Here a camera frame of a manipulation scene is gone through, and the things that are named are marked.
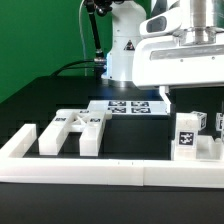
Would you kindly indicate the white chair seat part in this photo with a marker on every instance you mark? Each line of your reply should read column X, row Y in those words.
column 200, row 147

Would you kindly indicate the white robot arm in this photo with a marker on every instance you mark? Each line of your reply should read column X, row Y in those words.
column 180, row 45

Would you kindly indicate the white chair back frame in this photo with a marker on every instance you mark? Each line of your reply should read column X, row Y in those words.
column 89, row 123

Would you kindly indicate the white tagged cube nut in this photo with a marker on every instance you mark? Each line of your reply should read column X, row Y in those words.
column 219, row 120
column 202, row 119

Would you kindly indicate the white fiducial marker sheet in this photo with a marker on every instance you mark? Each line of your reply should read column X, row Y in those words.
column 122, row 107

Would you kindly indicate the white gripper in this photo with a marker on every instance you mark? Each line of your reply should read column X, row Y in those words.
column 161, row 61

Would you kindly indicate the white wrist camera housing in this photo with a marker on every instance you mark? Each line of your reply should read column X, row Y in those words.
column 162, row 24

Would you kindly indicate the white U-shaped obstacle fence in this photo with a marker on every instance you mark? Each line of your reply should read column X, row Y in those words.
column 15, row 167

